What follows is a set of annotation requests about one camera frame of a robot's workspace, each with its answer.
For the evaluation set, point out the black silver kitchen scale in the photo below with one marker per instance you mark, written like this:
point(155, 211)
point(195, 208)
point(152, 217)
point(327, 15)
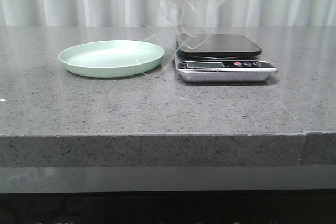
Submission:
point(209, 58)

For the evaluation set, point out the light green plastic plate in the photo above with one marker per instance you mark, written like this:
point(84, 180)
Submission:
point(111, 59)

